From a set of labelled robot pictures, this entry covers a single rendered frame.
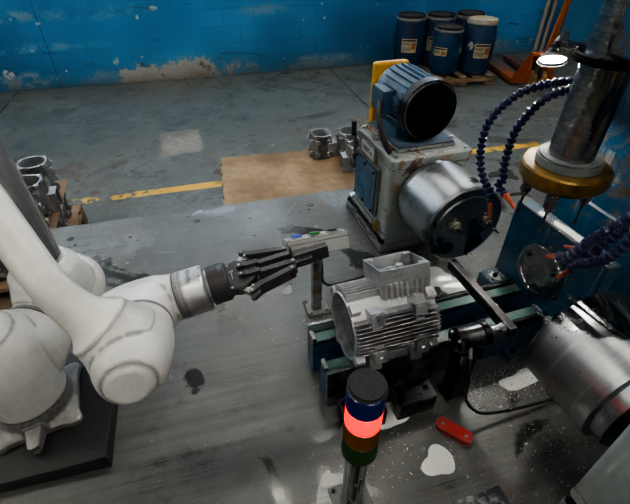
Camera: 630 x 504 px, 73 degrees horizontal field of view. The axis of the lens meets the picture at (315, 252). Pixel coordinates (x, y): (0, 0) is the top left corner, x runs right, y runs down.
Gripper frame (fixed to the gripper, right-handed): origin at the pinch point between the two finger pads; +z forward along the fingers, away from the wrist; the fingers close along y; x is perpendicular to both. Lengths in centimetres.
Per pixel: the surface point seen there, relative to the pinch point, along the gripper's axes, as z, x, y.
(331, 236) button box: 10.8, 16.9, 23.6
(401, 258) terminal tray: 23.1, 16.3, 7.0
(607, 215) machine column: 74, 16, -1
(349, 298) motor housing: 6.3, 13.9, -1.8
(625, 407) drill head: 41, 19, -40
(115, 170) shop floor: -98, 110, 306
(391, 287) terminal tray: 15.7, 13.6, -3.0
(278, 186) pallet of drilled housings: 25, 112, 211
